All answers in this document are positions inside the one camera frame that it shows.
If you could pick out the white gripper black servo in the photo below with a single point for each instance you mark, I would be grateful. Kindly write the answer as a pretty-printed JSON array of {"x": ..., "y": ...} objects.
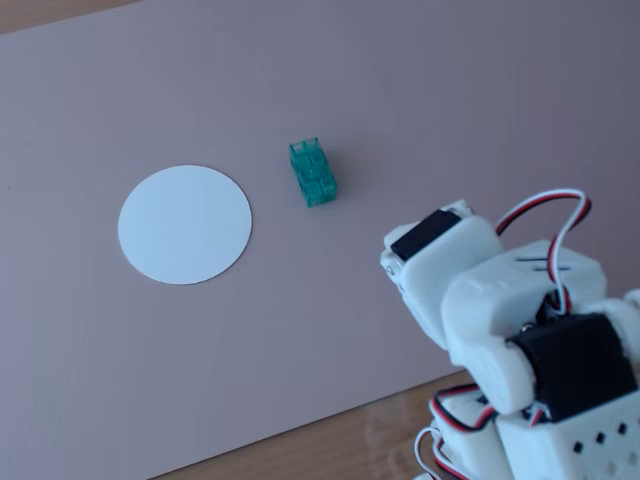
[{"x": 452, "y": 250}]

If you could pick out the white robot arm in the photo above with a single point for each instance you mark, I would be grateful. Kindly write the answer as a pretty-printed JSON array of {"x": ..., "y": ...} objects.
[{"x": 480, "y": 310}]

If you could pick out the teal lego brick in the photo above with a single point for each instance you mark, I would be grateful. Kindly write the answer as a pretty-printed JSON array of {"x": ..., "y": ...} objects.
[{"x": 314, "y": 175}]

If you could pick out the white paper circle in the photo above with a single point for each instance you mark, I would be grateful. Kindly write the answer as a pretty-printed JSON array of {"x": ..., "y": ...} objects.
[{"x": 185, "y": 225}]

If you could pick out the pinkish grey mat sheet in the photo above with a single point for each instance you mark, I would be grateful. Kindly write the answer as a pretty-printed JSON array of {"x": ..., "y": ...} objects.
[{"x": 320, "y": 75}]

